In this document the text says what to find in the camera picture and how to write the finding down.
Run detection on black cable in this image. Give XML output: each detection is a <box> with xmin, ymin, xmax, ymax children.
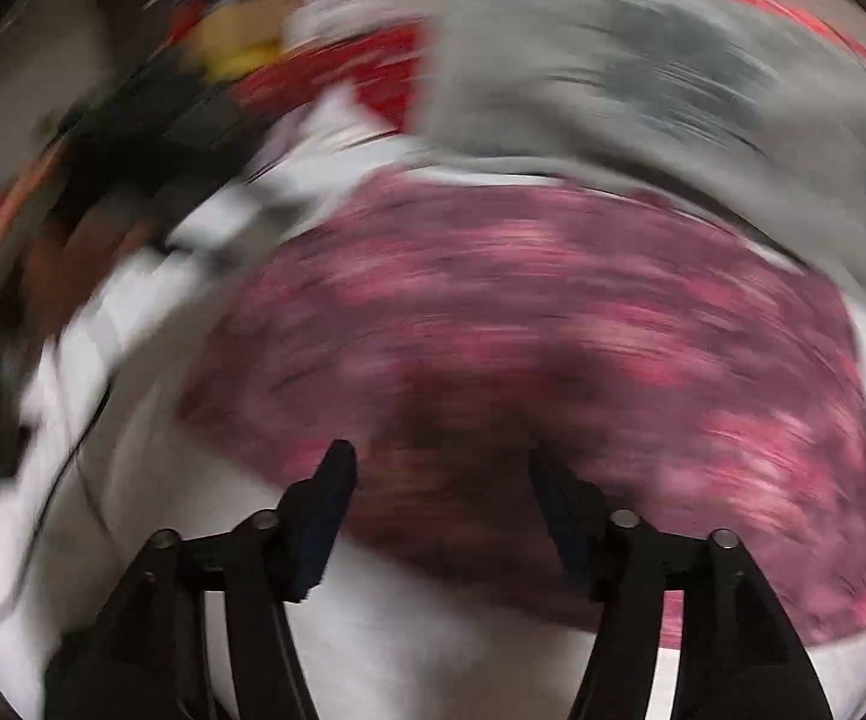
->
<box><xmin>0</xmin><ymin>382</ymin><xmax>115</xmax><ymax>631</ymax></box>

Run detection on grey floral pillow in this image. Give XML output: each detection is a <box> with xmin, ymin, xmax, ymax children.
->
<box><xmin>410</xmin><ymin>0</ymin><xmax>866</xmax><ymax>323</ymax></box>

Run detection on white cloth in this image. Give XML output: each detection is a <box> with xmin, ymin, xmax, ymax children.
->
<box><xmin>283</xmin><ymin>0</ymin><xmax>434</xmax><ymax>53</ymax></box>

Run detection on white quilted bed cover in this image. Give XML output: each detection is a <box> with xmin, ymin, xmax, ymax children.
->
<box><xmin>0</xmin><ymin>82</ymin><xmax>866</xmax><ymax>720</ymax></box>

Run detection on yellow cardboard box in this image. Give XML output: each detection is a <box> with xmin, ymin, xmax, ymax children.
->
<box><xmin>178</xmin><ymin>0</ymin><xmax>306</xmax><ymax>83</ymax></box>

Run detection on red floral blanket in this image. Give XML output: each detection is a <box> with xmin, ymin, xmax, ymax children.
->
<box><xmin>238</xmin><ymin>0</ymin><xmax>866</xmax><ymax>128</ymax></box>

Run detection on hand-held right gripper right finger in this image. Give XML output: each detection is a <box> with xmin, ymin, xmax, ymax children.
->
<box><xmin>529</xmin><ymin>446</ymin><xmax>835</xmax><ymax>720</ymax></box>

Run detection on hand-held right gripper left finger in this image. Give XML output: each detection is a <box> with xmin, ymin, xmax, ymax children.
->
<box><xmin>43</xmin><ymin>439</ymin><xmax>359</xmax><ymax>720</ymax></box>

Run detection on pile of dark clothes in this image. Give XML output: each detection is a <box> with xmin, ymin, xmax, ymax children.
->
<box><xmin>0</xmin><ymin>0</ymin><xmax>314</xmax><ymax>361</ymax></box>

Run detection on purple floral garment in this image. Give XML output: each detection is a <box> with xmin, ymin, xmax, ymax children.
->
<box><xmin>178</xmin><ymin>172</ymin><xmax>866</xmax><ymax>646</ymax></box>

